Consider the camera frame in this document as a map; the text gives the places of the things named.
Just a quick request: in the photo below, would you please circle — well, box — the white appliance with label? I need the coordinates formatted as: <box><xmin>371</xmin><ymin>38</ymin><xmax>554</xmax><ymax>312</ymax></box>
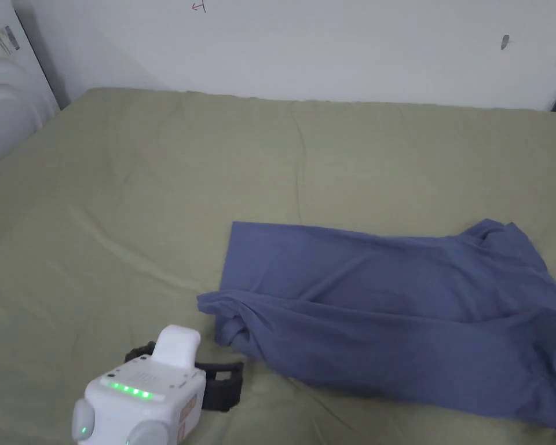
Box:
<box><xmin>0</xmin><ymin>0</ymin><xmax>62</xmax><ymax>173</ymax></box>

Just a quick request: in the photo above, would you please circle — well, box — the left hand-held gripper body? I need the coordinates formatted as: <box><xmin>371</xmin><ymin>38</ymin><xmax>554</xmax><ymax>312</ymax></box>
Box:
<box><xmin>71</xmin><ymin>324</ymin><xmax>208</xmax><ymax>445</ymax></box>

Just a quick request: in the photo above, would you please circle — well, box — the dark blue shirt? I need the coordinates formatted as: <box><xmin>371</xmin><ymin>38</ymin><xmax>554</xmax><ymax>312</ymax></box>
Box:
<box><xmin>196</xmin><ymin>218</ymin><xmax>556</xmax><ymax>437</ymax></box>

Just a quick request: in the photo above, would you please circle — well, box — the bed with pale green sheet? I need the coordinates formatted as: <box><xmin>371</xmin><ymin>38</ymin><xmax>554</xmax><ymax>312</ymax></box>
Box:
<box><xmin>0</xmin><ymin>86</ymin><xmax>556</xmax><ymax>445</ymax></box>

